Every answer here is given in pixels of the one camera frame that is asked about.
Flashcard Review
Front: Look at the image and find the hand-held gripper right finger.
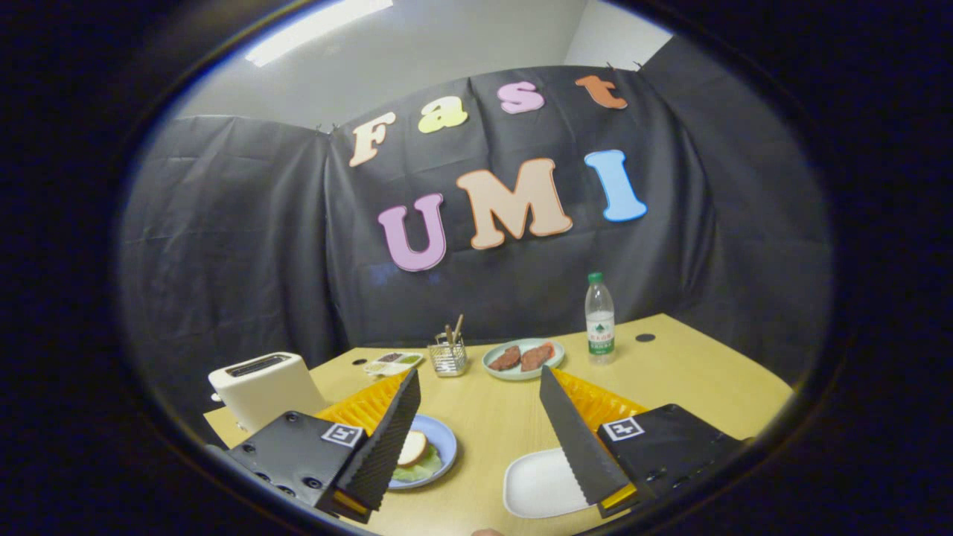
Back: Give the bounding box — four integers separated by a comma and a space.
538, 365, 745, 520

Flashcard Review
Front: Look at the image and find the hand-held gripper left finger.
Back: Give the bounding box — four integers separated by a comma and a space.
223, 368, 422, 524

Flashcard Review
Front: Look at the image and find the plain bread slice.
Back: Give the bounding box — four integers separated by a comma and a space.
396, 430, 429, 468

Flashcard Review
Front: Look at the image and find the green lettuce leaf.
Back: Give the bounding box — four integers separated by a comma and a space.
392, 443, 443, 482

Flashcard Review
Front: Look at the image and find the white rectangular plate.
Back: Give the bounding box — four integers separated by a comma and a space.
503, 447, 596, 520

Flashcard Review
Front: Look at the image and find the blue round plate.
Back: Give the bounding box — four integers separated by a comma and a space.
387, 414, 458, 490

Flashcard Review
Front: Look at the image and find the white divided seasoning tray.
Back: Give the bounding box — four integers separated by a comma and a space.
363, 351, 424, 376

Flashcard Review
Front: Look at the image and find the pale green plate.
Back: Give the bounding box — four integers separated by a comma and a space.
482, 338, 566, 382

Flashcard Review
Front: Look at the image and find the reddish meat slice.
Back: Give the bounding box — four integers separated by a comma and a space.
520, 342, 556, 372

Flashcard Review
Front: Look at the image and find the clear water bottle green cap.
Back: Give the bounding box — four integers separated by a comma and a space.
584, 272, 616, 366

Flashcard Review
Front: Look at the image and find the white toaster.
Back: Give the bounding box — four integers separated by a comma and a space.
208, 352, 328, 433

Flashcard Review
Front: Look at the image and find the black backdrop cloth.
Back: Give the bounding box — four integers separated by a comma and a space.
119, 33, 835, 447

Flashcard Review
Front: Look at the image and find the wire mesh utensil holder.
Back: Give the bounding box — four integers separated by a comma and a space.
428, 333, 470, 377

